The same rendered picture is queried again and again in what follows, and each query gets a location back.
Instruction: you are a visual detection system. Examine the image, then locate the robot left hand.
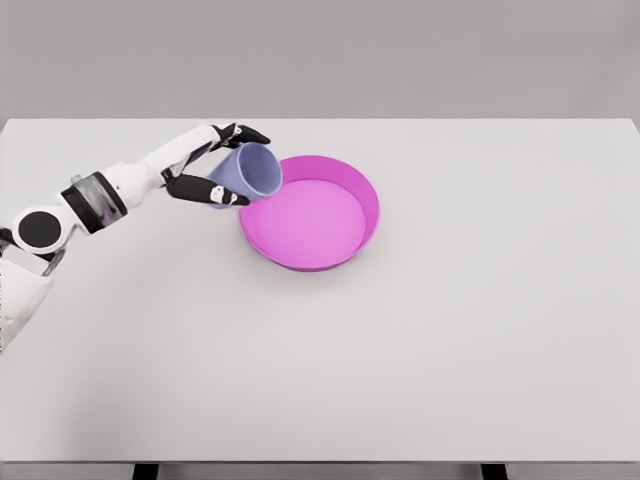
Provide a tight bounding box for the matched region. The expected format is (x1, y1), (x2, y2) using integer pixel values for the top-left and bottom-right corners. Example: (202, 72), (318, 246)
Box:
(141, 122), (272, 208)

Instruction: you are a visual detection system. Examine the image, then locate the lavender blue cup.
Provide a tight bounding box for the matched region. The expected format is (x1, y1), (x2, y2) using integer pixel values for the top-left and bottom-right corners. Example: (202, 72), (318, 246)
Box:
(206, 142), (283, 210)

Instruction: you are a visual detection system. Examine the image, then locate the magenta pink plate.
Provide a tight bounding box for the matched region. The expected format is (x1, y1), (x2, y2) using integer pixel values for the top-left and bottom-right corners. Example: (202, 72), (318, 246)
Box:
(238, 155), (381, 273)

